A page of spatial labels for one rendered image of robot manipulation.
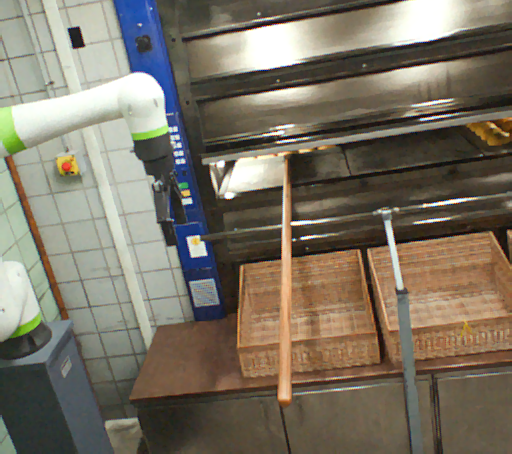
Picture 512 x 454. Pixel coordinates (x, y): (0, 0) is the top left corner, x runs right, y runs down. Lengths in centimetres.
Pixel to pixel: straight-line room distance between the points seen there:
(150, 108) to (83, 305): 175
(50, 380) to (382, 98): 161
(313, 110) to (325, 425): 129
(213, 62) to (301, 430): 155
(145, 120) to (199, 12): 109
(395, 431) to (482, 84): 144
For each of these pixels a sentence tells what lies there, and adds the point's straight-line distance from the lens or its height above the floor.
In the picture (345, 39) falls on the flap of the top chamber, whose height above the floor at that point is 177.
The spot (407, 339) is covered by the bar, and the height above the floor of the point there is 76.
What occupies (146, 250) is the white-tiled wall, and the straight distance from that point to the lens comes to 266.
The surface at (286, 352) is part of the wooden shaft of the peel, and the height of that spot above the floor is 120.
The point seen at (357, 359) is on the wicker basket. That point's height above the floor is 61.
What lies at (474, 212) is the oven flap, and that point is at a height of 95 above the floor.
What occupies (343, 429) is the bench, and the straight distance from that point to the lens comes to 243.
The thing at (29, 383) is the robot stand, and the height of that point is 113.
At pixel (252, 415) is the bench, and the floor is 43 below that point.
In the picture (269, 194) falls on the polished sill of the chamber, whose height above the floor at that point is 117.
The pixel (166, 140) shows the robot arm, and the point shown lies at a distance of 135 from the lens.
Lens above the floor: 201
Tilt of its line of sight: 20 degrees down
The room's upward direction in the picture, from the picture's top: 11 degrees counter-clockwise
